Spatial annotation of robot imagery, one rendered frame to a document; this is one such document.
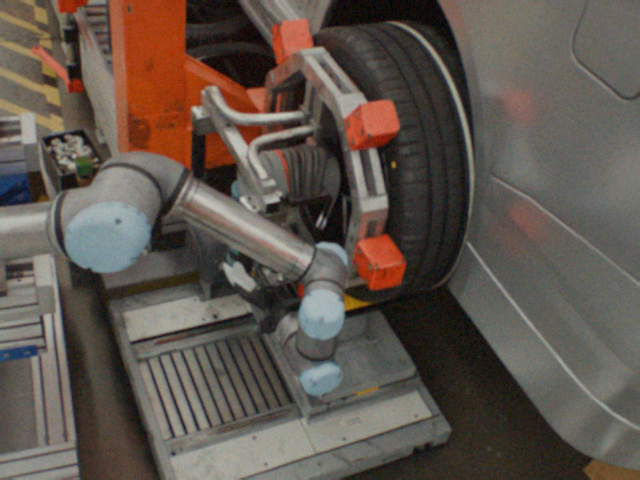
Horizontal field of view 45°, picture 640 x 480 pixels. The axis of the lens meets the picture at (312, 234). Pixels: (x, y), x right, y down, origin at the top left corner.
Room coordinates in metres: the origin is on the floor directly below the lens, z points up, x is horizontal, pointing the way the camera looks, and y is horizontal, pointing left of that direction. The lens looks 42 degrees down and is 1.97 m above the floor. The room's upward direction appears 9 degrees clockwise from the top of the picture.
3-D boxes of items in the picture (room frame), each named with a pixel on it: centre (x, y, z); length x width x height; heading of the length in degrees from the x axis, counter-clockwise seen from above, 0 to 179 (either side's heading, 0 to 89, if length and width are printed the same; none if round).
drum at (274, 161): (1.43, 0.08, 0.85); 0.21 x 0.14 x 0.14; 120
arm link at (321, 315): (0.92, -0.04, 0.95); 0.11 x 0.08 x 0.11; 0
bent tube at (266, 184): (1.32, 0.07, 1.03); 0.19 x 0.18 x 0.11; 120
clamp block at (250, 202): (1.21, 0.11, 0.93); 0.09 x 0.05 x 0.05; 120
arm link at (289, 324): (0.97, 0.00, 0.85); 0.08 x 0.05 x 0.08; 120
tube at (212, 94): (1.49, 0.17, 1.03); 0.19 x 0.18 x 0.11; 120
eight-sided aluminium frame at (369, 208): (1.46, 0.02, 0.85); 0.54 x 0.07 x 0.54; 30
